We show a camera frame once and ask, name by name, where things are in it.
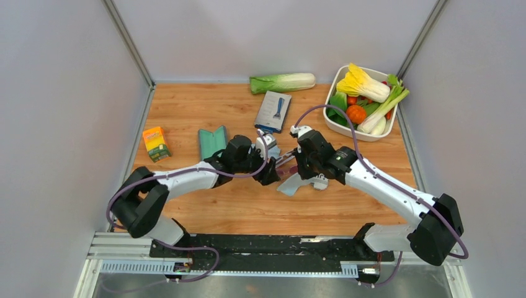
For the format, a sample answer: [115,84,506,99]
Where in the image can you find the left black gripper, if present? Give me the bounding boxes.
[233,145,280,186]

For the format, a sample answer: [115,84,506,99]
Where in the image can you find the light blue cleaning cloth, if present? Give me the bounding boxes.
[277,173,313,196]

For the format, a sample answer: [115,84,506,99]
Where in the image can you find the pink transparent sunglasses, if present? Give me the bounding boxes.
[276,165,298,178]

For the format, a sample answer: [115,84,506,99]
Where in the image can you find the grey glasses case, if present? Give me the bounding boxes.
[198,125,228,161]

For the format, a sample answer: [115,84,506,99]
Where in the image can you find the newspaper print pouch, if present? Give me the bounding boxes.
[311,174,329,191]

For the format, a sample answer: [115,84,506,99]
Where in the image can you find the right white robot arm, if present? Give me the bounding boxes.
[290,125,464,266]

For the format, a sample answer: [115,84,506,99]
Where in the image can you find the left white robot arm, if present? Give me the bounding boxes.
[107,131,279,258]

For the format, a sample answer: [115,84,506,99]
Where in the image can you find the small orange pumpkin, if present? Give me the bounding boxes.
[345,105,367,125]

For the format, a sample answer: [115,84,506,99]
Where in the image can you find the grey razor package box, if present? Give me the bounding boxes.
[254,91,292,133]

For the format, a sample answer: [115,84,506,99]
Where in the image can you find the green leafy vegetable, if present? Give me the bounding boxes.
[326,91,348,127]

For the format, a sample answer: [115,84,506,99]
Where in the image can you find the green white leek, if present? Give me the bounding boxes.
[357,74,409,135]

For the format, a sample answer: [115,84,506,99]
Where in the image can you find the green white napa cabbage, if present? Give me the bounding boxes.
[249,73,316,94]

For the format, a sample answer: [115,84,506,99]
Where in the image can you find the white rectangular tray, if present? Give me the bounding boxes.
[323,65,398,142]

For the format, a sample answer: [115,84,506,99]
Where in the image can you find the yellow white bok choy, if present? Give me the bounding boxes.
[336,63,390,103]

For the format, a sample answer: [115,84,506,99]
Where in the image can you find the orange green carton box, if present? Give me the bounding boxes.
[142,127,172,163]

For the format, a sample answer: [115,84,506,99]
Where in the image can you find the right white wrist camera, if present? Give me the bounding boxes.
[290,125,312,138]

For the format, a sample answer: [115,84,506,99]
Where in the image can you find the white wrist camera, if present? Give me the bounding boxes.
[255,129,277,160]
[290,125,312,138]

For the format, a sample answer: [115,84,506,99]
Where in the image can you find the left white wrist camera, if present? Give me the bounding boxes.
[255,129,277,160]

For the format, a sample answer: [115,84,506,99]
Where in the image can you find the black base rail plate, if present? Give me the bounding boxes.
[149,234,395,273]

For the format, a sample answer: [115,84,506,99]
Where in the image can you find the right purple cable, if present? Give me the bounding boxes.
[293,104,470,287]

